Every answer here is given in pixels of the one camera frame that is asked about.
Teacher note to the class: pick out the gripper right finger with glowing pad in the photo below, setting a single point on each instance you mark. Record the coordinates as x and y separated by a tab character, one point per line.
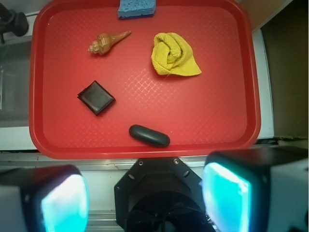
257	190

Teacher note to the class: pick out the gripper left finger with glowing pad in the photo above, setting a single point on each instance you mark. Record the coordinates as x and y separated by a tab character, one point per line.
48	199

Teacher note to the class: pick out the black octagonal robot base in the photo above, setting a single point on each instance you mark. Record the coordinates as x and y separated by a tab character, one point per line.
160	195

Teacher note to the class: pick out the small black box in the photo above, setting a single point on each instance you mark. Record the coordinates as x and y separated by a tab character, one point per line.
96	98

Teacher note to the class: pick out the black oval stone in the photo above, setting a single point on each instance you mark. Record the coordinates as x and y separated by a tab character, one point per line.
149	136

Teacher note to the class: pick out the red plastic tray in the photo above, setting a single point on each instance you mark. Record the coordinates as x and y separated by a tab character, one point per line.
216	110

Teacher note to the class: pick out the yellow crumpled cloth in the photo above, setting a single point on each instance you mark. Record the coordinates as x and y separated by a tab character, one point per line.
172	55

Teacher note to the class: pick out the brown spiral seashell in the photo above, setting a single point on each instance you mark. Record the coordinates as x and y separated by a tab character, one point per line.
104	42

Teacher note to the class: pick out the black clamp knob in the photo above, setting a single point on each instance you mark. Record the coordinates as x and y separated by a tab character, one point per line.
11	21

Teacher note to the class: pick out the blue sponge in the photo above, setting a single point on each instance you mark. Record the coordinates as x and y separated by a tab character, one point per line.
136	8

